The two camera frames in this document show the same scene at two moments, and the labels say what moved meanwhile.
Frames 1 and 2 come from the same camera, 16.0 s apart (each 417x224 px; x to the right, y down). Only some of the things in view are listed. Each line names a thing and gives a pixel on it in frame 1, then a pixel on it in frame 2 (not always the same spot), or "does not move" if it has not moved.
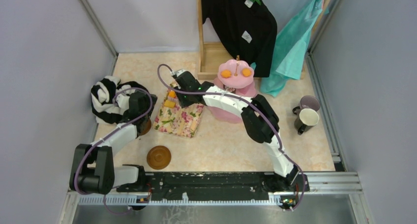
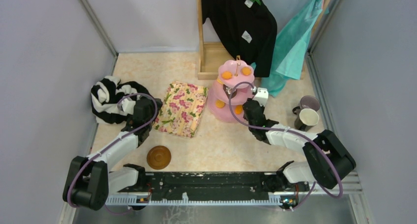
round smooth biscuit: [246, 72] does not move
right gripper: [184, 104] → [263, 109]
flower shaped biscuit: [225, 73] does not move
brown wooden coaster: [158, 157] does not move
